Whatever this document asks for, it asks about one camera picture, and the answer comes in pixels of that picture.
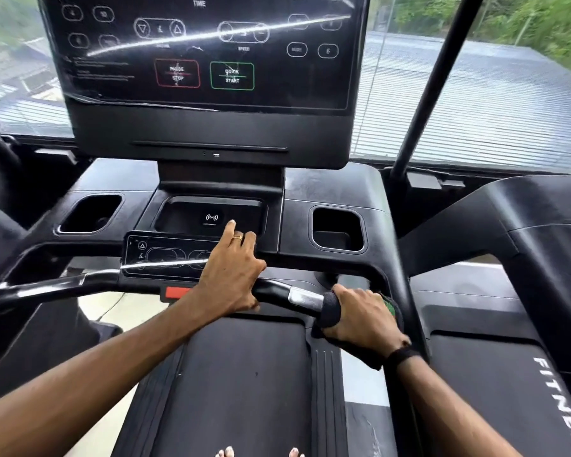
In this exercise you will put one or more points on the person's right hand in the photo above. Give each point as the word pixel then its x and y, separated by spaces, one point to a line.
pixel 366 321

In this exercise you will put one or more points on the person's left hand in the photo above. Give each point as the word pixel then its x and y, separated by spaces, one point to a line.
pixel 228 280

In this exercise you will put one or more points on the person's right thumb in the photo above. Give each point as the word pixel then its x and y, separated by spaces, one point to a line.
pixel 335 330

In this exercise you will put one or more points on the person's left thumb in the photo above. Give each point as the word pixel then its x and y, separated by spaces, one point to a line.
pixel 254 302

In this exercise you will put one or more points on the dark cleaning cloth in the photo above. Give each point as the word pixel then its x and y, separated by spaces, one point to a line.
pixel 330 311

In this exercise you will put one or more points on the person's left forearm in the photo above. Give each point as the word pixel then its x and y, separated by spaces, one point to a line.
pixel 90 375

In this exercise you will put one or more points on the person's right forearm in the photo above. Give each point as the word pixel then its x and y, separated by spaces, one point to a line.
pixel 447 414

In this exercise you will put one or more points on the black wristband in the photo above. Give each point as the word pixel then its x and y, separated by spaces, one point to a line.
pixel 402 355

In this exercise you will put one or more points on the red safety key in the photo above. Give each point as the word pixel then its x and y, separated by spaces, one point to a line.
pixel 177 293

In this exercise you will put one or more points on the treadmill running belt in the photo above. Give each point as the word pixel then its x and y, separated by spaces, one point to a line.
pixel 238 390

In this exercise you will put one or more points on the treadmill keypad panel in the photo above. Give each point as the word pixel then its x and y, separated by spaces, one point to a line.
pixel 166 254

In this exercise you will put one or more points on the person's right foot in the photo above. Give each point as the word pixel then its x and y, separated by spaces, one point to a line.
pixel 296 453

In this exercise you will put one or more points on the person's foot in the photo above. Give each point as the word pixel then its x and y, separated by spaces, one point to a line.
pixel 296 453
pixel 225 453

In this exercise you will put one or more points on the person's left foot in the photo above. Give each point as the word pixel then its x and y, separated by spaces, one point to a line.
pixel 225 453

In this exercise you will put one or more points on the neighbouring black treadmill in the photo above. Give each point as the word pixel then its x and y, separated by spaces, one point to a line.
pixel 518 280

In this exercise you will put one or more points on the treadmill console screen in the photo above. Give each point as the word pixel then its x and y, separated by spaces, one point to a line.
pixel 204 52

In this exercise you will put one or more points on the black exercise machine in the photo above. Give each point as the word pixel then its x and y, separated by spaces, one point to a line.
pixel 0 195

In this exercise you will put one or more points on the grey corrugated roof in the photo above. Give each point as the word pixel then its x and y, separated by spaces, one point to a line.
pixel 495 104

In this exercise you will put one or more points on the green trees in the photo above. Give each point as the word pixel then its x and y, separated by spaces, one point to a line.
pixel 533 23

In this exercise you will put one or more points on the black window frame post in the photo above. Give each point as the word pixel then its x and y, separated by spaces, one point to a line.
pixel 433 85

